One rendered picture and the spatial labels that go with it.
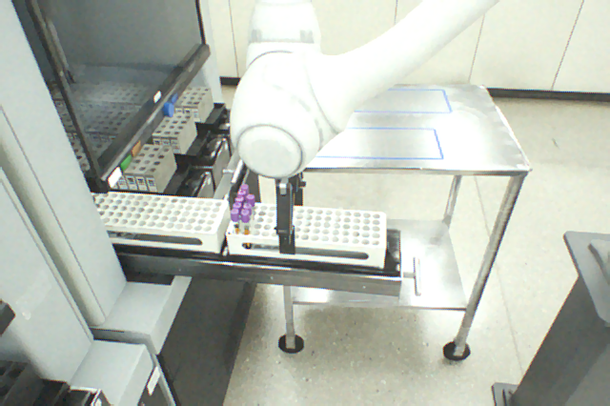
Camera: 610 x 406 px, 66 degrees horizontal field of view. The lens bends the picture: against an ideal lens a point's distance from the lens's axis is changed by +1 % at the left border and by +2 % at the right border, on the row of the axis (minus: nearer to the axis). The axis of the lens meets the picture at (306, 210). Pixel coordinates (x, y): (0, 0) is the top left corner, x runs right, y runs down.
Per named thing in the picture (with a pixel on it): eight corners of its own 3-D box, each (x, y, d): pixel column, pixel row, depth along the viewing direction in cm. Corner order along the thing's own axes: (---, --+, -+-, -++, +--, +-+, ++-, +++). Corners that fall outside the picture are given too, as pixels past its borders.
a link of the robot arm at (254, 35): (256, 86, 76) (245, 128, 66) (247, -18, 65) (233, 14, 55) (322, 87, 75) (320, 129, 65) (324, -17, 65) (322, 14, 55)
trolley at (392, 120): (278, 355, 164) (259, 165, 110) (289, 260, 199) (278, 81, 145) (471, 364, 160) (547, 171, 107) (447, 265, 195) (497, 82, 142)
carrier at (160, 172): (169, 167, 110) (163, 145, 107) (177, 167, 110) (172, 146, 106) (151, 196, 102) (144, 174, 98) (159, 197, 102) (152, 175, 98)
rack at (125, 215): (75, 244, 93) (65, 221, 89) (99, 213, 101) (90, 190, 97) (219, 257, 90) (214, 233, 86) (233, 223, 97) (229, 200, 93)
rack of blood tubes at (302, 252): (229, 258, 90) (224, 235, 86) (241, 224, 97) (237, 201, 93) (382, 272, 86) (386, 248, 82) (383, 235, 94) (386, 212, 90)
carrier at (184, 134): (190, 133, 122) (185, 112, 118) (197, 133, 122) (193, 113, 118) (173, 158, 113) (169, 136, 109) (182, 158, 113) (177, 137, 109)
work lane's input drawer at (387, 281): (66, 273, 97) (50, 242, 91) (97, 228, 107) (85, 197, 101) (421, 307, 88) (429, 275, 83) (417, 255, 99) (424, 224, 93)
